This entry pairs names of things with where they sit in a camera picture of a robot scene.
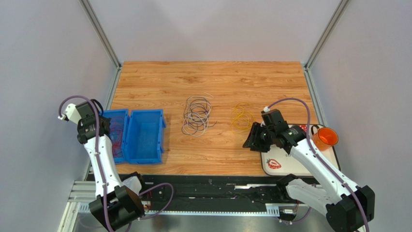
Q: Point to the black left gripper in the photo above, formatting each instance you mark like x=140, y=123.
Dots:
x=106, y=120

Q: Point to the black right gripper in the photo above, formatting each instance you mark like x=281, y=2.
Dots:
x=261, y=137

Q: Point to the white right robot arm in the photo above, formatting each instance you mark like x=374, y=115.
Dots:
x=346, y=205

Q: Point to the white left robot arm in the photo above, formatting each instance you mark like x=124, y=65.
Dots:
x=117, y=202

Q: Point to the strawberry print tray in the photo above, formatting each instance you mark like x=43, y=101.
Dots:
x=278, y=163

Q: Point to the blue plastic bin left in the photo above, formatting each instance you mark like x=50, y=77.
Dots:
x=119, y=121

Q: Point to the blue plastic bin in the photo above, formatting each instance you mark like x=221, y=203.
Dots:
x=145, y=137
x=119, y=121

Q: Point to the blue plastic bin right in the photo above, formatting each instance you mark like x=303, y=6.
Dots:
x=145, y=137

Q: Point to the orange plastic cup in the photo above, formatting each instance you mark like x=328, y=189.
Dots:
x=325, y=138

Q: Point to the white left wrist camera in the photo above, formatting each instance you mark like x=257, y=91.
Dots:
x=70, y=114

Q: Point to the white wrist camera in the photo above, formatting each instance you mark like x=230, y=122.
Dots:
x=266, y=109
x=70, y=114

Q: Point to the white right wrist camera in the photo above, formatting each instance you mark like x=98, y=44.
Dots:
x=266, y=109

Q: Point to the slotted white cable duct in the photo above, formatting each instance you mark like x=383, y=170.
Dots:
x=221, y=207

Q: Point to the aluminium frame post left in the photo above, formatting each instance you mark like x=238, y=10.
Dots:
x=100, y=32

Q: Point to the aluminium frame post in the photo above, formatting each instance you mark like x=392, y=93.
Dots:
x=100, y=32
x=339, y=11

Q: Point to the aluminium frame post right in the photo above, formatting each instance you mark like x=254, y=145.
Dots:
x=339, y=11

